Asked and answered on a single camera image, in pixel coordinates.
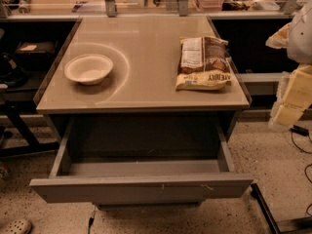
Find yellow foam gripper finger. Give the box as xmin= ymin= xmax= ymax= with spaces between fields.
xmin=269 ymin=64 xmax=312 ymax=130

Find grey top drawer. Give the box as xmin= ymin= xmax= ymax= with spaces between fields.
xmin=30 ymin=113 xmax=253 ymax=207

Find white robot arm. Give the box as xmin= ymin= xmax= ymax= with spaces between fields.
xmin=265 ymin=0 xmax=312 ymax=132

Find grey drawer cabinet desk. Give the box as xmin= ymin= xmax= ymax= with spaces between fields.
xmin=33 ymin=15 xmax=253 ymax=211

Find black power adapter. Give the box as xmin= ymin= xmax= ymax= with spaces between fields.
xmin=291 ymin=126 xmax=309 ymax=137

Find brown yellow snack bag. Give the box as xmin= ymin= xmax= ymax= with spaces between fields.
xmin=175 ymin=36 xmax=232 ymax=91

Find black metal floor stand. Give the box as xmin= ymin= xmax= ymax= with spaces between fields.
xmin=250 ymin=182 xmax=312 ymax=234

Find white paper bowl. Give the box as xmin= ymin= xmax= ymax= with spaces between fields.
xmin=64 ymin=54 xmax=113 ymax=86

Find black box with label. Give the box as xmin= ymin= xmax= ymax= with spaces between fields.
xmin=15 ymin=41 xmax=58 ymax=62

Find white perforated clog shoe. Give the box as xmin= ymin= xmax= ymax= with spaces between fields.
xmin=0 ymin=218 xmax=32 ymax=234

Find grey metal upright post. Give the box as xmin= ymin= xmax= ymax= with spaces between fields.
xmin=104 ymin=0 xmax=117 ymax=18

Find black cable on floor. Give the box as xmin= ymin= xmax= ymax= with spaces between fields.
xmin=87 ymin=208 xmax=98 ymax=234

